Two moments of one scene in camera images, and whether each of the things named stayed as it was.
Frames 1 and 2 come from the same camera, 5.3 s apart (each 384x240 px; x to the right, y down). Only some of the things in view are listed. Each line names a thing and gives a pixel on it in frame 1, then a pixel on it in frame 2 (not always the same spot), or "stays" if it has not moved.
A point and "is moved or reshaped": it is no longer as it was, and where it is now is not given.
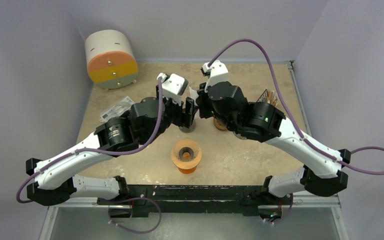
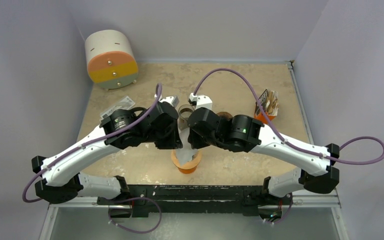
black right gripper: [202, 102] → [198, 138]
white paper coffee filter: [194, 95] is moved or reshaped
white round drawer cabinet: [111, 62] stays
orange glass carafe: [187, 171] stays
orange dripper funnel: [186, 154] stays
